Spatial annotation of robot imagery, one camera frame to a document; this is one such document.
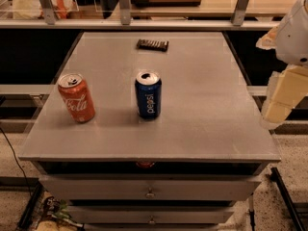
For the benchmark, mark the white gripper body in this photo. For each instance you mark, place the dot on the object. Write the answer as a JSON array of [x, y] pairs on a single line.
[[295, 38]]

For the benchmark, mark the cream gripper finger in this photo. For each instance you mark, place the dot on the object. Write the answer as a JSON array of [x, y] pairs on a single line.
[[284, 92], [268, 40]]

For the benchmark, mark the dark rxbar chocolate bar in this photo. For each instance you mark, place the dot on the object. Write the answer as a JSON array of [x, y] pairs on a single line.
[[155, 45]]

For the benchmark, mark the blue pepsi can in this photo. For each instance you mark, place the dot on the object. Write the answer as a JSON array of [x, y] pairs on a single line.
[[148, 89]]

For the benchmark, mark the red coca-cola can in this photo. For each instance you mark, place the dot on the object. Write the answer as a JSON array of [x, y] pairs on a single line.
[[74, 91]]

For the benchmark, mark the grey drawer cabinet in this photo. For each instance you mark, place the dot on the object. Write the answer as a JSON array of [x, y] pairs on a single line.
[[175, 142]]

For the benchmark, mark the red object inside cabinet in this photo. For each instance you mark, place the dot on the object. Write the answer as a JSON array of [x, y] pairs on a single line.
[[145, 164]]

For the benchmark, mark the lower drawer with knob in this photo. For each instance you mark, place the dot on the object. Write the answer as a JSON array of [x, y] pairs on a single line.
[[150, 214]]

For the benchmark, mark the drawer with knob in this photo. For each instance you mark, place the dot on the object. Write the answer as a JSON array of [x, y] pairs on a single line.
[[150, 214], [213, 187]]

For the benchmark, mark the top drawer with knob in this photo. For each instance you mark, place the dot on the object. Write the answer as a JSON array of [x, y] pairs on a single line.
[[213, 187]]

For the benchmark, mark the white and orange plastic bag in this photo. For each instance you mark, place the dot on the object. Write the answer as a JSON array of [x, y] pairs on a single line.
[[31, 9]]

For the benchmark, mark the colourful snack bag on floor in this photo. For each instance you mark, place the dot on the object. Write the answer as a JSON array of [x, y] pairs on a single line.
[[54, 217]]

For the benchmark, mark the metal rail frame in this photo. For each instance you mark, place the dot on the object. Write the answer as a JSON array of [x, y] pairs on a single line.
[[210, 15]]

